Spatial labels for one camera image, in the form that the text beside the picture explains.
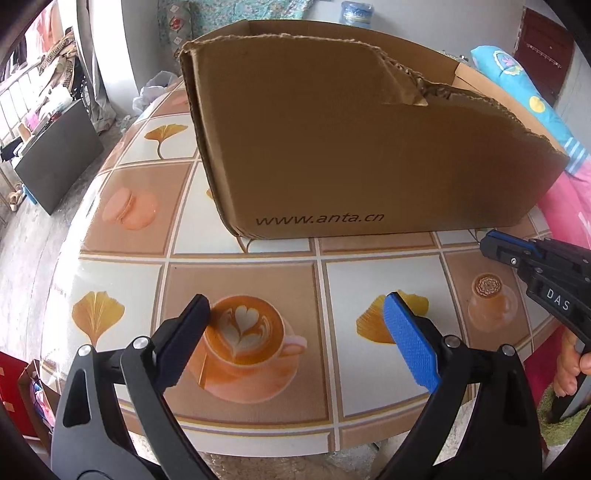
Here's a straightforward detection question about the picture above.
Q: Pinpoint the black flat board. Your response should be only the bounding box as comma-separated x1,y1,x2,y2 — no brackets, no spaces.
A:
14,98,105,215

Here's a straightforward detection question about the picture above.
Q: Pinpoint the person's right forearm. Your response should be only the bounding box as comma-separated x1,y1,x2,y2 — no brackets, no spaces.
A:
538,385,591,446

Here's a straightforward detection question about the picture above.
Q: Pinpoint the teal floral cloth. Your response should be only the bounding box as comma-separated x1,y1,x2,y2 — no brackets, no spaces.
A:
189,0,324,28

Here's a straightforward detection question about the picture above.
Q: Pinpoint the beige sandal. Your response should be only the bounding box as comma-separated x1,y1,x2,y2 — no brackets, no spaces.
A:
7,182,28,213

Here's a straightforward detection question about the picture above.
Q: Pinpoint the pink blanket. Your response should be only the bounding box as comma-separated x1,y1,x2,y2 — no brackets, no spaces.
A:
519,164,591,402

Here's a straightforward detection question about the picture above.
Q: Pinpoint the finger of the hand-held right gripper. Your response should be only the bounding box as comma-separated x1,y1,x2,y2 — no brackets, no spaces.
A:
479,230,543,273

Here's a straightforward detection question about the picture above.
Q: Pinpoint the dark red door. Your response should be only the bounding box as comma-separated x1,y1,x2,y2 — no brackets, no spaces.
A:
512,7,575,104

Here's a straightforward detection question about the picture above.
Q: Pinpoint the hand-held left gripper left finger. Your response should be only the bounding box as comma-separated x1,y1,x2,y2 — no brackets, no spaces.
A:
50,294,218,480

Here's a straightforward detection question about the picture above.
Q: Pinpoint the person's right hand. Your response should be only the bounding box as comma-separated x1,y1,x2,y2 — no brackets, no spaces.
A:
551,330,591,398

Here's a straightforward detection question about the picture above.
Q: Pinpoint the grey floral cloth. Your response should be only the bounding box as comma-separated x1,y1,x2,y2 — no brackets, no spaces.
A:
157,0,195,51

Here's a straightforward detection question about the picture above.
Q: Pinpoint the white plastic bag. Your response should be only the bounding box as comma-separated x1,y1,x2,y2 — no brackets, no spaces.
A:
133,71,178,114

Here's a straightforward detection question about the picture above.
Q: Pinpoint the red box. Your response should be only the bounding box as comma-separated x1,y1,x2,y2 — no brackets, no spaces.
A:
0,351,31,439

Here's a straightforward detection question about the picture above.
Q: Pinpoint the blue patterned pillow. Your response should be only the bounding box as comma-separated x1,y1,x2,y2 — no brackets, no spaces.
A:
471,45,591,174

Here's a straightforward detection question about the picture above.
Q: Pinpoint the printed checkered tablecloth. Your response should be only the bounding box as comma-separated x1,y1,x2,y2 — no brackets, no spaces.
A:
39,76,561,457

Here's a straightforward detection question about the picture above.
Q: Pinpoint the blue water jug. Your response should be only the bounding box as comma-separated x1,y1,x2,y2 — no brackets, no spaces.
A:
341,0,374,26

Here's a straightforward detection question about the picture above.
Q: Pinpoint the white metal railing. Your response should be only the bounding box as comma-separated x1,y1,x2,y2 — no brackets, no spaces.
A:
0,58,47,148

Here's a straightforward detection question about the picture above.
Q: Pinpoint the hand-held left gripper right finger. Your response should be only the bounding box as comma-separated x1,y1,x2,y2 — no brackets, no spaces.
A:
376,292,544,480

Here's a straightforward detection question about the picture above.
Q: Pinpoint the brown cardboard box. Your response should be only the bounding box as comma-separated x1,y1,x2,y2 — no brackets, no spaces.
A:
178,19,571,240

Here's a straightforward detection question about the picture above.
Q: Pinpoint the pile of household clutter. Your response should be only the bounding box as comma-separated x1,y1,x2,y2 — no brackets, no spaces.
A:
18,0,93,125

